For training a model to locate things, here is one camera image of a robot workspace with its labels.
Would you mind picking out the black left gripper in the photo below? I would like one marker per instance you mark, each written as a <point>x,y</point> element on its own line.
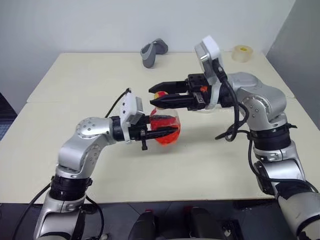
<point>136,132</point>

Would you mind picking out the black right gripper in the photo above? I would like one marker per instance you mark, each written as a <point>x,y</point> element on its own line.
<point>197,87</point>

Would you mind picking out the yellow and red bottle cap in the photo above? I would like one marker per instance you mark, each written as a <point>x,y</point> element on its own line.
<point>160,95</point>

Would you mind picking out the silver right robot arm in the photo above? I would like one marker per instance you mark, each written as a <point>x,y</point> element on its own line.
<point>265,100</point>

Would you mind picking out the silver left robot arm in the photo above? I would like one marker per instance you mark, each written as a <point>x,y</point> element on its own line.
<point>82,147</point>

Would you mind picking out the grey curved plastic object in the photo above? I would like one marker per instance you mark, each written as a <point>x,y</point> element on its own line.
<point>150,55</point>

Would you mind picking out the clear tape roll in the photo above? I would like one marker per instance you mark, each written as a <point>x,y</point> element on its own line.
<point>242,53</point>

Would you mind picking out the dark rounded shape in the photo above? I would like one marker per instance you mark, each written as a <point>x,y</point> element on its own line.
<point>145,227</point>
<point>202,225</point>

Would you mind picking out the dark ribbed crate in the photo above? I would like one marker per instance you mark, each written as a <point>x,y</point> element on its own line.
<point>6,117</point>

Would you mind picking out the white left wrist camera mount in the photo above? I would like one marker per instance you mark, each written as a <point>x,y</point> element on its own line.
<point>127,106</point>

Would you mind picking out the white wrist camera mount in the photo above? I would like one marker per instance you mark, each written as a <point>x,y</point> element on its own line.
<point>211,50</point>
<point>127,106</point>

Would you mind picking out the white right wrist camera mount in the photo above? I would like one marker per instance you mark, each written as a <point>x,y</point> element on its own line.
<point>211,50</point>

